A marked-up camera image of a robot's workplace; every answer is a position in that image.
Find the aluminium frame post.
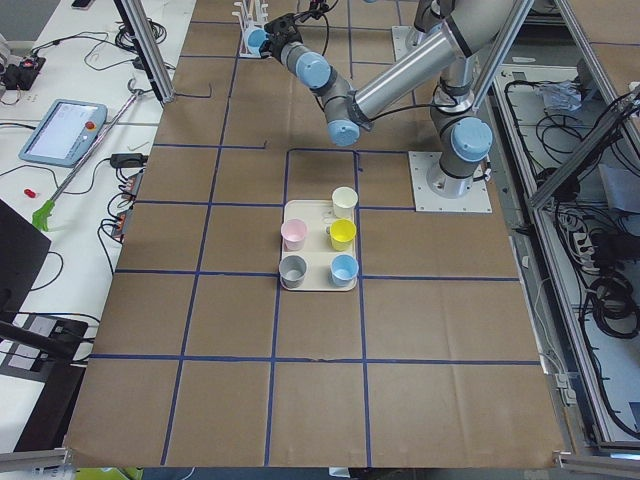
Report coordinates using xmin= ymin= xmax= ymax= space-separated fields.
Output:
xmin=114 ymin=0 xmax=175 ymax=105

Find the green handled reach grabber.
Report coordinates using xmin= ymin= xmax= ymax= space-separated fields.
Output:
xmin=31 ymin=77 xmax=151 ymax=234

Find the pink plastic cup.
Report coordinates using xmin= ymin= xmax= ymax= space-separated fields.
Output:
xmin=280 ymin=218 xmax=308 ymax=251

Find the blue teach pendant tablet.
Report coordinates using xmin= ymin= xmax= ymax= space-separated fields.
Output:
xmin=18 ymin=99 xmax=108 ymax=167

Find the black monitor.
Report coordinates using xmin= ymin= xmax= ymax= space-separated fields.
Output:
xmin=0 ymin=201 xmax=51 ymax=323

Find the grey plastic cup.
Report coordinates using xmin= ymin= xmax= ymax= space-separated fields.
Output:
xmin=279 ymin=255 xmax=307 ymax=289

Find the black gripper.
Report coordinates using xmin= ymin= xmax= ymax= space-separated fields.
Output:
xmin=263 ymin=14 xmax=302 ymax=56

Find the cream white plastic cup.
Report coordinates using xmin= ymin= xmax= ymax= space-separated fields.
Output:
xmin=331 ymin=186 xmax=359 ymax=218

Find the cream tray with rabbit print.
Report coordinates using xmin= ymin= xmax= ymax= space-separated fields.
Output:
xmin=280 ymin=200 xmax=358 ymax=291

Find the light blue plastic cup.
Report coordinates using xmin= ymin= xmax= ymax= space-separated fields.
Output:
xmin=330 ymin=254 xmax=359 ymax=287
xmin=245 ymin=28 xmax=268 ymax=56

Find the white wire cup rack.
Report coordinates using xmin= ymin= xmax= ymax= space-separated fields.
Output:
xmin=232 ymin=0 xmax=269 ymax=59

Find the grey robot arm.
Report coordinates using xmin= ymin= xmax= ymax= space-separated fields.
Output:
xmin=253 ymin=1 xmax=530 ymax=199
xmin=406 ymin=0 xmax=455 ymax=47

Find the yellow plastic cup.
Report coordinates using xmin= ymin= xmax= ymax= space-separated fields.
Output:
xmin=329 ymin=218 xmax=357 ymax=251

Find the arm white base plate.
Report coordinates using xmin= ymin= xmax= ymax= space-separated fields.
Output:
xmin=391 ymin=25 xmax=440 ymax=62
xmin=408 ymin=151 xmax=492 ymax=214

